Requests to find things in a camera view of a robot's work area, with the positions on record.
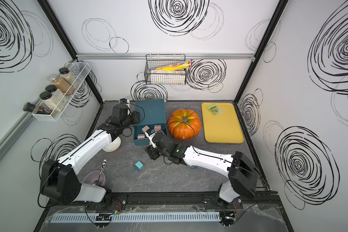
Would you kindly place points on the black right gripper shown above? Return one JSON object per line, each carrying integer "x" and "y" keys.
{"x": 151, "y": 151}

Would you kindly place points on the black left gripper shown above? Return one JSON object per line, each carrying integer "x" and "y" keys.
{"x": 134, "y": 114}

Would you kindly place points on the teal drawer cabinet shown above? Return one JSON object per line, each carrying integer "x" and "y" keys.
{"x": 152, "y": 112}

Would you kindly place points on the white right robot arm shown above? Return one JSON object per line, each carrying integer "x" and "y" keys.
{"x": 242, "y": 173}

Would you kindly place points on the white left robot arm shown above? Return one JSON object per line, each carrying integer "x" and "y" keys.
{"x": 59, "y": 180}

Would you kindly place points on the white bowl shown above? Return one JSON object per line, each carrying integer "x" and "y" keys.
{"x": 113, "y": 146}

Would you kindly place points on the orange pumpkin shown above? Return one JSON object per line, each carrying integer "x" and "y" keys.
{"x": 184, "y": 124}

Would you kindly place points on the black white striped straw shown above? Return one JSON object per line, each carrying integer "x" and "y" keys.
{"x": 103, "y": 167}

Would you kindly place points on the purple plastic cup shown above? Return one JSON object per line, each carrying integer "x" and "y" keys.
{"x": 95, "y": 178}

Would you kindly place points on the clear acrylic spice shelf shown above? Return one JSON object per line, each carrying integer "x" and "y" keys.
{"x": 65, "y": 96}

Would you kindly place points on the yellow tray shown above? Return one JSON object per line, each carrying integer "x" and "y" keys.
{"x": 224, "y": 127}

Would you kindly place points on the spice jar beige contents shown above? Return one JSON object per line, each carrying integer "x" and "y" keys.
{"x": 57, "y": 92}

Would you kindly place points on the green snack packet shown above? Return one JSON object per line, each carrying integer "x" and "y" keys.
{"x": 214, "y": 109}

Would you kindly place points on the yellow snack tube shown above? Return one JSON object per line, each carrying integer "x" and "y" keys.
{"x": 173, "y": 67}

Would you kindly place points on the spice jar tan contents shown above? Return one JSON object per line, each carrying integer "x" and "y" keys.
{"x": 68, "y": 76}

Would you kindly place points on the spice jar brown contents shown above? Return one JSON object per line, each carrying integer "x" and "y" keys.
{"x": 61, "y": 84}

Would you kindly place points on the spice jar white contents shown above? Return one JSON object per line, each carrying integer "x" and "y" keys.
{"x": 51, "y": 101}

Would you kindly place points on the small dark spice bottle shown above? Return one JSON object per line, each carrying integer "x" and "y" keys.
{"x": 38, "y": 110}

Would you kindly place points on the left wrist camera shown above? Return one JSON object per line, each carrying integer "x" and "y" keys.
{"x": 125, "y": 102}

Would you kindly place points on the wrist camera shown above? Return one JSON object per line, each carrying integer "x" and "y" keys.
{"x": 150, "y": 133}
{"x": 125, "y": 102}

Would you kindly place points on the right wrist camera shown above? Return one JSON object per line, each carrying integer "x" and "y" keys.
{"x": 150, "y": 133}

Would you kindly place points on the black linear rail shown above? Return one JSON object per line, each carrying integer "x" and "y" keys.
{"x": 205, "y": 200}

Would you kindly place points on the black wire wall basket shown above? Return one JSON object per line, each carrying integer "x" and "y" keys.
{"x": 153, "y": 61}

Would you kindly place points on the white slotted cable duct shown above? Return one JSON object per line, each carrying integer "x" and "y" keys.
{"x": 135, "y": 217}

